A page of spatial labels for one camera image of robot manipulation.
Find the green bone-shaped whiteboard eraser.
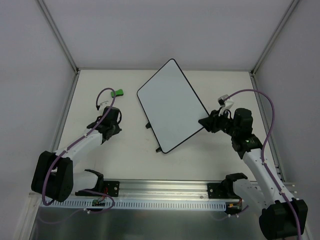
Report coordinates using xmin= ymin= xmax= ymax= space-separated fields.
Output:
xmin=110 ymin=89 xmax=124 ymax=98

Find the whiteboard with rabbit drawing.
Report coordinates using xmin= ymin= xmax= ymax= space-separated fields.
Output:
xmin=136 ymin=58 xmax=209 ymax=154

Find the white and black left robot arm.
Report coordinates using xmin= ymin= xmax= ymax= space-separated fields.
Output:
xmin=31 ymin=106 xmax=122 ymax=203

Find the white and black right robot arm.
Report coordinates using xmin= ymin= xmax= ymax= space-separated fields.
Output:
xmin=198 ymin=108 xmax=308 ymax=240

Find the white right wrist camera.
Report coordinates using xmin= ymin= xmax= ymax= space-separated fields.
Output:
xmin=218 ymin=94 xmax=234 ymax=116

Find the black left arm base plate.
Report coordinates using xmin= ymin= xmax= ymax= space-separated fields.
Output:
xmin=102 ymin=180 xmax=120 ymax=198

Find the aluminium mounting rail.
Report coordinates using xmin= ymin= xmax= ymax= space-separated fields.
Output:
xmin=28 ymin=176 xmax=300 ymax=201

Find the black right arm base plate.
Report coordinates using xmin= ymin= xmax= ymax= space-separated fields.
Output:
xmin=206 ymin=182 xmax=229 ymax=199

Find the white slotted cable duct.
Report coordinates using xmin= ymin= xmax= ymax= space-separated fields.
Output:
xmin=50 ymin=198 xmax=227 ymax=212

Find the right aluminium frame post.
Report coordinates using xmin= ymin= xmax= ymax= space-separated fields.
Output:
xmin=249 ymin=0 xmax=301 ymax=76

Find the aluminium frame post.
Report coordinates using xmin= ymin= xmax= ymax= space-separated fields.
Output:
xmin=36 ymin=0 xmax=79 ymax=74
xmin=249 ymin=0 xmax=301 ymax=76

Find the left aluminium frame post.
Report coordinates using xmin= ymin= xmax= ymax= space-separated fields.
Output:
xmin=36 ymin=0 xmax=79 ymax=74

